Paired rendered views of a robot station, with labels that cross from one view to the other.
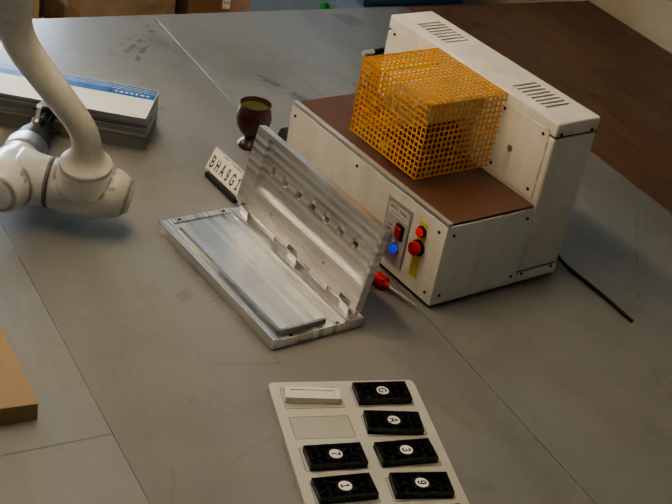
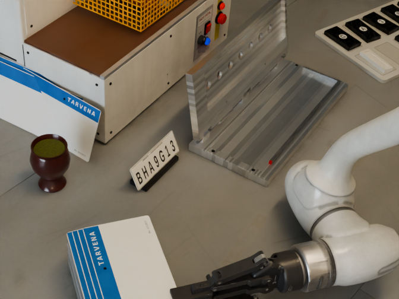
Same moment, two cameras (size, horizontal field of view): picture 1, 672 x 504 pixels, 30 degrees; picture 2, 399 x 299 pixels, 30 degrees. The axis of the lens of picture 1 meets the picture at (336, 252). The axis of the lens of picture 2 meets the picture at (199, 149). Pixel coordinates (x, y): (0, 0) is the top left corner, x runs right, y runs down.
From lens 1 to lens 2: 310 cm
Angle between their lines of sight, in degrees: 83
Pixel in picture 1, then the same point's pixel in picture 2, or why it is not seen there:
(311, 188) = (236, 48)
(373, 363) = (310, 51)
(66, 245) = not seen: hidden behind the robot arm
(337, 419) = (382, 50)
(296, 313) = (306, 82)
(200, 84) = not seen: outside the picture
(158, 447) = not seen: outside the picture
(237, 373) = (385, 98)
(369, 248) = (276, 16)
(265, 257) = (255, 113)
